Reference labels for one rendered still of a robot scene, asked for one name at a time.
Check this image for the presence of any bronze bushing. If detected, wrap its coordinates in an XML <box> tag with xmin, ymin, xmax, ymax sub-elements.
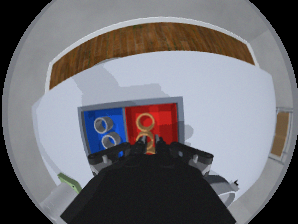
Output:
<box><xmin>136</xmin><ymin>113</ymin><xmax>155</xmax><ymax>132</ymax></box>
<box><xmin>147</xmin><ymin>146</ymin><xmax>155</xmax><ymax>154</ymax></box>
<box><xmin>136</xmin><ymin>131</ymin><xmax>154</xmax><ymax>150</ymax></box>

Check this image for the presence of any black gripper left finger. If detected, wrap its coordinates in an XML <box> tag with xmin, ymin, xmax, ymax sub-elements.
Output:
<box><xmin>88</xmin><ymin>135</ymin><xmax>147</xmax><ymax>176</ymax></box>

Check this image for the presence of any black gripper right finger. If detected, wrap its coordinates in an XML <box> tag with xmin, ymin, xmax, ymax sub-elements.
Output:
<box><xmin>155</xmin><ymin>134</ymin><xmax>214</xmax><ymax>177</ymax></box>

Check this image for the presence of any grey metal bushing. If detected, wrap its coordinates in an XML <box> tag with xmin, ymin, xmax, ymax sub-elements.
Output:
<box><xmin>94</xmin><ymin>116</ymin><xmax>113</xmax><ymax>134</ymax></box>
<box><xmin>102</xmin><ymin>132</ymin><xmax>121</xmax><ymax>149</ymax></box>

